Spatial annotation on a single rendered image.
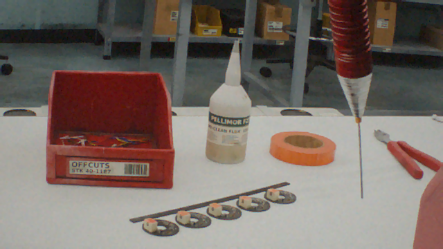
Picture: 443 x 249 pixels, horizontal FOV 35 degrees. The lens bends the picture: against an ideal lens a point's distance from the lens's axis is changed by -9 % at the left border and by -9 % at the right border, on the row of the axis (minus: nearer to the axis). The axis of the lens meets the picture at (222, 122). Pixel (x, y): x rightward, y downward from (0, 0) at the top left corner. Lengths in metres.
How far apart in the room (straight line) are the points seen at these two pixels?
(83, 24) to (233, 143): 4.14
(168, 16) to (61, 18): 0.75
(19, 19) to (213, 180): 4.15
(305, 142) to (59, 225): 0.28
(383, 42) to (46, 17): 2.22
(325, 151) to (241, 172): 0.08
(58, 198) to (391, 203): 0.26
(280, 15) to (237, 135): 3.94
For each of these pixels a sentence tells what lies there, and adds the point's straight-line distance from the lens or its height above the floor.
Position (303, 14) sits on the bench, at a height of 0.56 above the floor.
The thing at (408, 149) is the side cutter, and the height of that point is 0.76.
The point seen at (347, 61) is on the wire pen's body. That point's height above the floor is 0.93.
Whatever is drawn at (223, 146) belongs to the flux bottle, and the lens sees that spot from 0.62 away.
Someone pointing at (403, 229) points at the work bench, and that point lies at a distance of 0.55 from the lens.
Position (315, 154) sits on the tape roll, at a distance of 0.64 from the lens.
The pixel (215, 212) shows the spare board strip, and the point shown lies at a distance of 0.53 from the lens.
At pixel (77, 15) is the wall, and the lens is 4.73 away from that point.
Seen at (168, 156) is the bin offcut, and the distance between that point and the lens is 0.56.
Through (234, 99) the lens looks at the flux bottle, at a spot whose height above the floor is 0.80.
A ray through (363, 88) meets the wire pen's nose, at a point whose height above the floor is 0.92.
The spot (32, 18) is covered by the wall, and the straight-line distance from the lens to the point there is 4.70.
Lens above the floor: 0.97
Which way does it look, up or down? 17 degrees down
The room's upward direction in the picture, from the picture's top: 6 degrees clockwise
